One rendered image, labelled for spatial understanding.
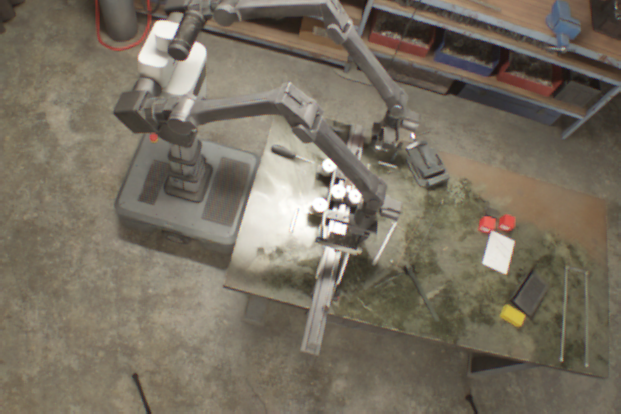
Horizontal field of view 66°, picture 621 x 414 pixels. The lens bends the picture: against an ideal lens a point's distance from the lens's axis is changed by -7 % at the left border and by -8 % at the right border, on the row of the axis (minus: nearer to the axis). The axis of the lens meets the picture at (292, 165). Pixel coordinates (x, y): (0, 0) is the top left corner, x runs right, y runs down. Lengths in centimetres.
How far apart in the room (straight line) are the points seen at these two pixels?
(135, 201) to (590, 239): 208
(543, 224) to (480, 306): 48
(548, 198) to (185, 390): 188
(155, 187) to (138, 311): 63
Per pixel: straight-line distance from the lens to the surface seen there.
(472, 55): 328
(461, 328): 196
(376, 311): 186
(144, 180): 264
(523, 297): 208
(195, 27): 164
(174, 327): 267
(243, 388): 264
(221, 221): 252
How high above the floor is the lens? 263
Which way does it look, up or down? 63 degrees down
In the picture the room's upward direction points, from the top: 16 degrees clockwise
